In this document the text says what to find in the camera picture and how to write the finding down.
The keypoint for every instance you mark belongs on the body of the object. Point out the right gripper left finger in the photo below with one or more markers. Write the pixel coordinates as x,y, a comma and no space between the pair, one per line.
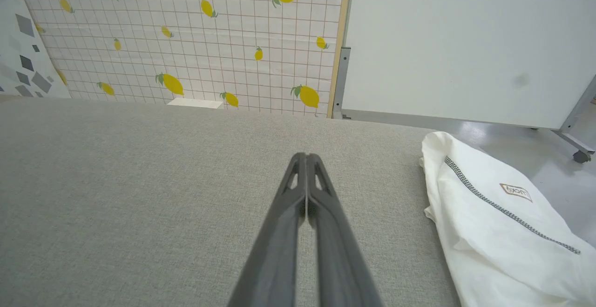
274,260

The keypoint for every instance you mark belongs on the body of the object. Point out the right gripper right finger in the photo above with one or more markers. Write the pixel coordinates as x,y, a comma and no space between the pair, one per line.
340,265

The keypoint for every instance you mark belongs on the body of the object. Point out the white t-shirt garment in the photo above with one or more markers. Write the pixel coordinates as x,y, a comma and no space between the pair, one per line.
489,251

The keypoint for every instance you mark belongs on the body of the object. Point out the white box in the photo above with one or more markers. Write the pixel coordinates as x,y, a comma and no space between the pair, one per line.
195,103

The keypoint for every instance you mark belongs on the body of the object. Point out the grey metal panel stand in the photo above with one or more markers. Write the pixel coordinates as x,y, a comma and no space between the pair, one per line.
341,83

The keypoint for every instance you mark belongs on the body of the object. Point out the lemon pattern partition panel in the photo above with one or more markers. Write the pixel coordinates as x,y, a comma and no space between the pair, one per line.
233,32

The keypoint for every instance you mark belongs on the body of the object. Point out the white partition board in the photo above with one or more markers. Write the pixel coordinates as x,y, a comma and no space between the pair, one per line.
465,41

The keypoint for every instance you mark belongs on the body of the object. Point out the grey metal board frame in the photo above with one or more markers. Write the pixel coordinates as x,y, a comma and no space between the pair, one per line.
577,111

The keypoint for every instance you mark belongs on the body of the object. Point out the grey shapes wall panel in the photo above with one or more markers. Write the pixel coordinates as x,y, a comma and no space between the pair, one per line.
23,55

